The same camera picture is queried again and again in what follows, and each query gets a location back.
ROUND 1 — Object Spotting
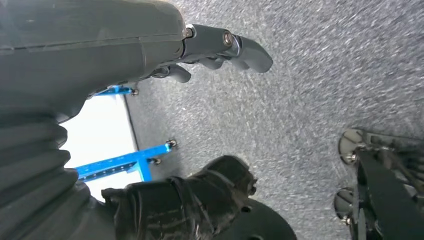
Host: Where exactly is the blue metal rack with casters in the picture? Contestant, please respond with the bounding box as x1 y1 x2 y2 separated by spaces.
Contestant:
75 84 178 183

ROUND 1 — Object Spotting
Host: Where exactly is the black metal leg frame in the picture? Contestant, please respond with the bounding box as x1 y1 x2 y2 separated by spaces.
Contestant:
332 127 424 240

